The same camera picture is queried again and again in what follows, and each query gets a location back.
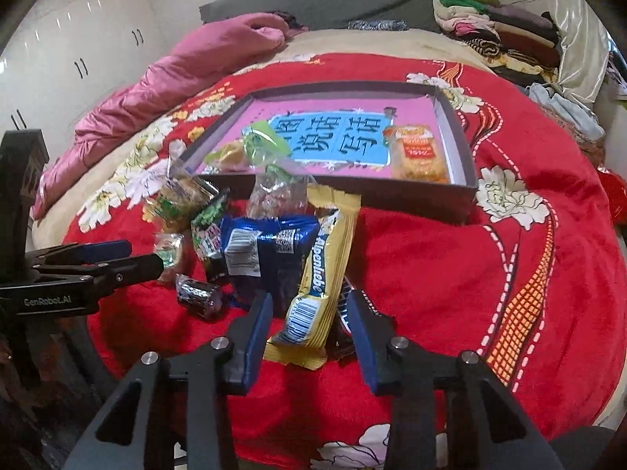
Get green clear snack packet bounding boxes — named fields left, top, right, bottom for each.
left=205, top=120, right=291, bottom=172

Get yellow candy bar packet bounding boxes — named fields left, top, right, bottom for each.
left=263, top=183, right=362, bottom=370

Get clear pastry packet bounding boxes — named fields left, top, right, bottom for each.
left=142, top=142, right=221, bottom=233

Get orange biscuit packet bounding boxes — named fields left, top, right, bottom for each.
left=382, top=124, right=449, bottom=184

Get clear nut snack packet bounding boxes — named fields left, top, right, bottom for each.
left=246, top=164, right=319, bottom=221

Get pink quilt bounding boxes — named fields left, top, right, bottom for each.
left=29, top=12, right=290, bottom=221

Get grey headboard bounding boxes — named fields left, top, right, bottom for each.
left=198, top=0, right=444, bottom=35

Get brown chocolate bar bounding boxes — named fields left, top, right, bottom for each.
left=326, top=274, right=358, bottom=360

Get dark candy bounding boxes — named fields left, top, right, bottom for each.
left=175, top=274, right=223, bottom=323

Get light blue cloth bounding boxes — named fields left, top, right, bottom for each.
left=526, top=82, right=605, bottom=143

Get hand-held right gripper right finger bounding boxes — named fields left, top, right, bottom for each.
left=345, top=290, right=564, bottom=470

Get hanging clothes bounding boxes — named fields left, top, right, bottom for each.
left=605, top=49, right=627, bottom=99

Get green and black snack packet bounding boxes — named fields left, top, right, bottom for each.
left=190, top=188, right=231, bottom=282

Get beige bed sheet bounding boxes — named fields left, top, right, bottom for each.
left=32, top=27, right=495, bottom=250

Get dark maroon cloth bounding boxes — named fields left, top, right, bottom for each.
left=273, top=10, right=308, bottom=29

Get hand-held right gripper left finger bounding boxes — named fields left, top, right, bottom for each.
left=63, top=291, right=274, bottom=470

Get cream curtain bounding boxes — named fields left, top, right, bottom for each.
left=549, top=0, right=613, bottom=103

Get white wardrobe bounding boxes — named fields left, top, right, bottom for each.
left=0, top=0, right=167, bottom=157

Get dark patterned cloth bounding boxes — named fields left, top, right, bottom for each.
left=348, top=18, right=408, bottom=33

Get small green-label cake packet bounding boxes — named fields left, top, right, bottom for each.
left=153, top=232, right=186, bottom=282

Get blue snack packet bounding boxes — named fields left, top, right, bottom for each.
left=220, top=213, right=321, bottom=319

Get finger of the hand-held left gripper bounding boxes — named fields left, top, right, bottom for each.
left=22, top=240, right=133, bottom=268
left=34, top=255, right=165, bottom=299

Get dark cardboard box pink inside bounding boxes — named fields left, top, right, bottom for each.
left=177, top=81, right=479, bottom=223

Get pile of folded clothes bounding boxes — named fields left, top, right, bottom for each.
left=432, top=0, right=564, bottom=84

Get red plastic bag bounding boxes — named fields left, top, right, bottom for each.
left=598, top=166, right=627, bottom=226

